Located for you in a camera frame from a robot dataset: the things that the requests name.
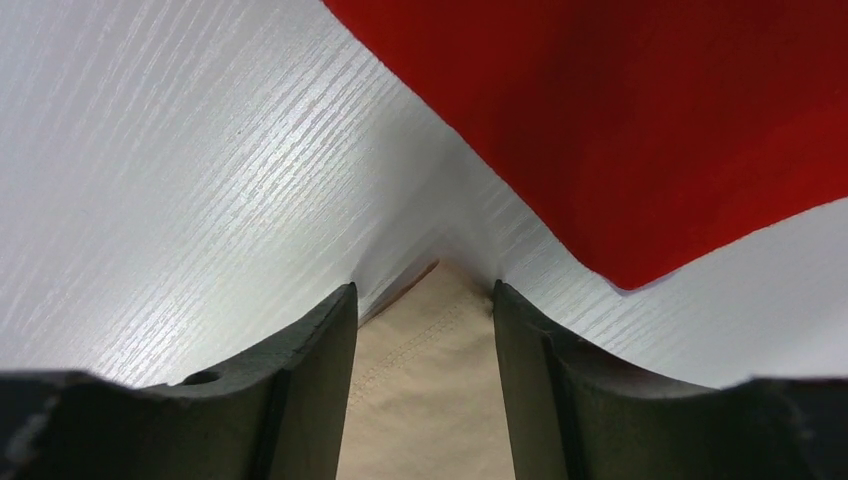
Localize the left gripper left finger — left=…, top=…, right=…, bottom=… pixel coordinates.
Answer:
left=1, top=284, right=358, bottom=479

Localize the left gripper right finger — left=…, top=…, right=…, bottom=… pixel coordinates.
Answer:
left=493, top=282, right=847, bottom=479

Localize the beige t-shirt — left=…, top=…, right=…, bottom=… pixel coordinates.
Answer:
left=337, top=262, right=515, bottom=479

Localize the red folded t-shirt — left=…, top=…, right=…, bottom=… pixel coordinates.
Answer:
left=328, top=1, right=847, bottom=287

